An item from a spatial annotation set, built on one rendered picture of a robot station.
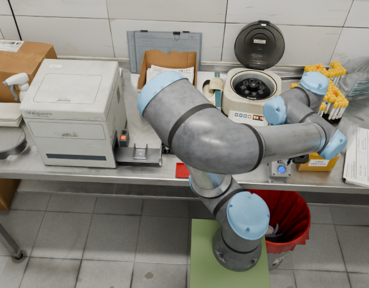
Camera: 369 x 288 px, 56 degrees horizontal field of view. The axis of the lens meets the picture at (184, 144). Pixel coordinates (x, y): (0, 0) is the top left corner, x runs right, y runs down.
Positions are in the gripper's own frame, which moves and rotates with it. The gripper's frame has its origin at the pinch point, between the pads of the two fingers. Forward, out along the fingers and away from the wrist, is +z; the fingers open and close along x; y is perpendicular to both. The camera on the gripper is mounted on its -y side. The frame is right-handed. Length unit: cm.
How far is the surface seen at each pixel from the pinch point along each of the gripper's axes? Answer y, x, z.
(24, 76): 29, 98, -10
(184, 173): 3.7, 35.1, 12.6
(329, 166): 7.6, -19.2, 9.3
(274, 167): 3.4, 2.5, 6.3
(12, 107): 32, 110, 9
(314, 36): 69, -21, -8
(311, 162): 7.3, -11.7, 7.1
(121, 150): 10, 60, 9
